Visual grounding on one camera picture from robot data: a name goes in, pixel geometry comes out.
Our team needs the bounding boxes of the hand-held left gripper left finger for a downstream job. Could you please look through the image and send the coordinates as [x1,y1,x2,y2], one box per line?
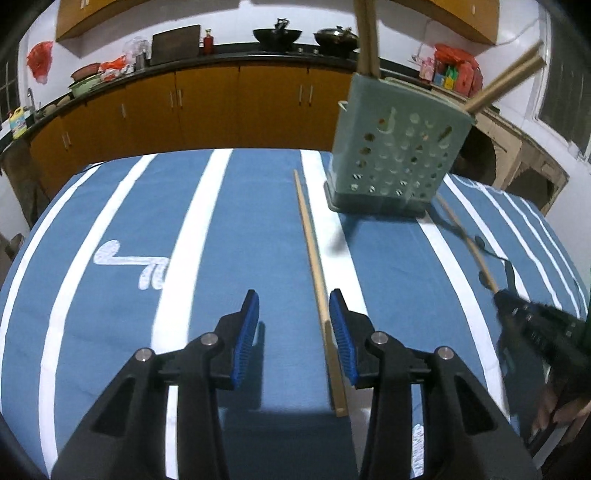
[51,289,260,480]

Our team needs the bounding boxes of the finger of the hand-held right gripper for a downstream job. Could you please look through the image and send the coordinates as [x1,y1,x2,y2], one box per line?
[493,290,532,324]

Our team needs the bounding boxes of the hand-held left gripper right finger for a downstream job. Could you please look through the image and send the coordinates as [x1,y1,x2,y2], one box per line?
[329,288,542,480]

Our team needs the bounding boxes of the green perforated utensil holder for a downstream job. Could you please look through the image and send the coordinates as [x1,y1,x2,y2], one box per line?
[323,74,477,220]

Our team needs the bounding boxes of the person's right hand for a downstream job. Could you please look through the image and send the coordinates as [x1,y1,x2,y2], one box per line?
[531,382,591,433]

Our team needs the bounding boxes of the blue striped tablecloth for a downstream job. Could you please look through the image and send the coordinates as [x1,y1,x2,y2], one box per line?
[0,148,591,480]

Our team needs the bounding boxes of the worn white wooden table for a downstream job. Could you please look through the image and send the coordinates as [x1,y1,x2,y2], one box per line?
[462,108,570,217]

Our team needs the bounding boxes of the white framed barred window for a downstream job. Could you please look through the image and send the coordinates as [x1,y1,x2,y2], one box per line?
[538,9,591,164]

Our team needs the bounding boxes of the orange base cabinets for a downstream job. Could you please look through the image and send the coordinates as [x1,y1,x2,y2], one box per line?
[28,65,356,199]

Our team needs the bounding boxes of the red bag over bottles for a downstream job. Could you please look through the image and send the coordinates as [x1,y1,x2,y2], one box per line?
[434,44,483,79]

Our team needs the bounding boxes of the dark cloth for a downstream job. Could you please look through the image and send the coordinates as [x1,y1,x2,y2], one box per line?
[0,148,51,232]

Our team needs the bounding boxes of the black kitchen countertop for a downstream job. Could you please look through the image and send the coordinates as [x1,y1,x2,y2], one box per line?
[0,46,502,153]

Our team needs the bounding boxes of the black gas stove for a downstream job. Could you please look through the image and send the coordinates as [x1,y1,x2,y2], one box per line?
[259,44,358,60]

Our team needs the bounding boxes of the wok with steel lid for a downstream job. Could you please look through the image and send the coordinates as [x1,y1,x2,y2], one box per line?
[313,25,360,57]

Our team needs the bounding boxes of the green enamel basin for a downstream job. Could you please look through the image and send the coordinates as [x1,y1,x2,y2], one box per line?
[68,74,102,97]

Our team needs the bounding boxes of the dark wooden cutting board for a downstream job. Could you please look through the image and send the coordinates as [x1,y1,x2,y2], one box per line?
[150,24,202,65]

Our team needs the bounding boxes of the orange plastic bag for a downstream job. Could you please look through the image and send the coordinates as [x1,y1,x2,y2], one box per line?
[99,55,134,77]

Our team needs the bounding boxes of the black wok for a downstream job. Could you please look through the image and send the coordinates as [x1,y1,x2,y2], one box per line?
[252,18,304,51]

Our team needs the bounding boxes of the yellow detergent bottle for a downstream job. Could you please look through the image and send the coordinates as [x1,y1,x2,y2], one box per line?
[8,106,29,140]

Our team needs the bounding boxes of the clear plastic bag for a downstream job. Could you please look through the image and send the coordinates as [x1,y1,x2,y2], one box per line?
[124,37,149,61]

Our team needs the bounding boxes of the dark barred window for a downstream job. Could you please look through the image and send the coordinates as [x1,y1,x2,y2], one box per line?
[0,60,21,125]

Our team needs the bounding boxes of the red plastic bag on hook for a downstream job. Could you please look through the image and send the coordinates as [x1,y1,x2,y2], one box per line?
[26,41,55,85]

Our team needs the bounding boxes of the white wall cable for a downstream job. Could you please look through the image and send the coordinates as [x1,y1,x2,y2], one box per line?
[411,21,543,63]

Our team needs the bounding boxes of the stepped orange wall cabinets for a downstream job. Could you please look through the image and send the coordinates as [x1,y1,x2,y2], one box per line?
[429,0,500,46]

